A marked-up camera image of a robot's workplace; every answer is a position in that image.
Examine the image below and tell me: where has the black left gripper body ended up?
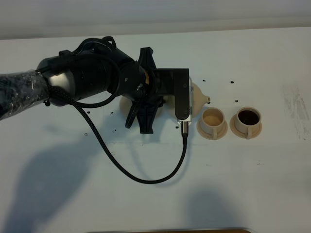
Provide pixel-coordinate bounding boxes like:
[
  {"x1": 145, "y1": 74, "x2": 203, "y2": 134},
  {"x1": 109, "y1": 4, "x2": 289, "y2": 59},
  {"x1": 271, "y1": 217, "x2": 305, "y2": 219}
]
[{"x1": 123, "y1": 60, "x2": 161, "y2": 129}]

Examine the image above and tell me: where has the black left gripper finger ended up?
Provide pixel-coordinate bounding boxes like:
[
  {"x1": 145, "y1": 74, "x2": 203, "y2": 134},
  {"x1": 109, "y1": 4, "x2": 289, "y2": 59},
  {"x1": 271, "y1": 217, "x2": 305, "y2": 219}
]
[
  {"x1": 136, "y1": 97, "x2": 163, "y2": 134},
  {"x1": 138, "y1": 47, "x2": 156, "y2": 71}
]

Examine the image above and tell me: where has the beige ceramic teapot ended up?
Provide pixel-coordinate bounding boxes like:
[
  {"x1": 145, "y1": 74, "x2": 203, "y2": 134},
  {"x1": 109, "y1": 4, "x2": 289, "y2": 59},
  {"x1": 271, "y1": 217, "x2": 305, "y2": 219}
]
[{"x1": 164, "y1": 83, "x2": 210, "y2": 118}]

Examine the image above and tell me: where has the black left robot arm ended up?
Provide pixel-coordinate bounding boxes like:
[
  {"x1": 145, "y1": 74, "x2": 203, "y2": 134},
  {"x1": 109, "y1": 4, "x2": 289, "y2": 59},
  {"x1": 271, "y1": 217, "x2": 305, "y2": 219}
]
[{"x1": 0, "y1": 36, "x2": 164, "y2": 134}]

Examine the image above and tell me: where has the beige round teapot saucer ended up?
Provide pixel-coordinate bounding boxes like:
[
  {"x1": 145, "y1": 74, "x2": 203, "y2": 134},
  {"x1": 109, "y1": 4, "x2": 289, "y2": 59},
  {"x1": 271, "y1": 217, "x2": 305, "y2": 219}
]
[{"x1": 119, "y1": 96, "x2": 164, "y2": 118}]

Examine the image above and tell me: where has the left beige teacup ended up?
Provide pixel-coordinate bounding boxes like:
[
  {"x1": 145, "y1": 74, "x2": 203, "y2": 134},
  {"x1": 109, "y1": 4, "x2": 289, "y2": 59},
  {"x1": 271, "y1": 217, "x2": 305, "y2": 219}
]
[{"x1": 197, "y1": 108, "x2": 227, "y2": 140}]

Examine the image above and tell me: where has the beige teacup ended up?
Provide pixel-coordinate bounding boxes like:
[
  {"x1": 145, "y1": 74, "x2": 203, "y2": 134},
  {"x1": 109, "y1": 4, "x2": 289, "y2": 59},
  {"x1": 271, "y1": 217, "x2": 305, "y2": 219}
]
[
  {"x1": 197, "y1": 108, "x2": 227, "y2": 140},
  {"x1": 233, "y1": 107, "x2": 262, "y2": 139}
]

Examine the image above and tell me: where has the left beige cup saucer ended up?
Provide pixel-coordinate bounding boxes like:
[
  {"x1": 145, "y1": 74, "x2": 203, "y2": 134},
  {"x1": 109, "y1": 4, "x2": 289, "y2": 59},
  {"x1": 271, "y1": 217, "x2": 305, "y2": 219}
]
[{"x1": 196, "y1": 117, "x2": 228, "y2": 140}]

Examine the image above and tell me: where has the beige cup saucer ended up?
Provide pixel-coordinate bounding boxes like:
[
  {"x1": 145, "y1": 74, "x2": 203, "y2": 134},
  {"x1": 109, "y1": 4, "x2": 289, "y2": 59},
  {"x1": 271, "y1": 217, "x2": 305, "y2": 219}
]
[
  {"x1": 196, "y1": 117, "x2": 228, "y2": 140},
  {"x1": 230, "y1": 114, "x2": 262, "y2": 139}
]

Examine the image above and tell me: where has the right beige cup saucer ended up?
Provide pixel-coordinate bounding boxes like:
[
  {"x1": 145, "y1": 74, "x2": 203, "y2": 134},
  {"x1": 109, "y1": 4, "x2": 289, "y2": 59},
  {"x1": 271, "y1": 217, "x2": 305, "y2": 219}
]
[{"x1": 230, "y1": 114, "x2": 262, "y2": 139}]

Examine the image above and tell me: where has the right beige teacup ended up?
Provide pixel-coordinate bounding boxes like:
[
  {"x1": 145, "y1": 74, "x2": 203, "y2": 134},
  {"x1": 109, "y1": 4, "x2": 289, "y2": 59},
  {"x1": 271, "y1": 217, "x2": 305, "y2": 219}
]
[{"x1": 233, "y1": 107, "x2": 262, "y2": 139}]

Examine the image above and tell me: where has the black braided camera cable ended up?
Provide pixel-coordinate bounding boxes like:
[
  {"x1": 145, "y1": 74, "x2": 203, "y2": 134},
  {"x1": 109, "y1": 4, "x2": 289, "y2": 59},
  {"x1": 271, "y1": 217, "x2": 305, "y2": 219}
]
[{"x1": 43, "y1": 82, "x2": 189, "y2": 184}]

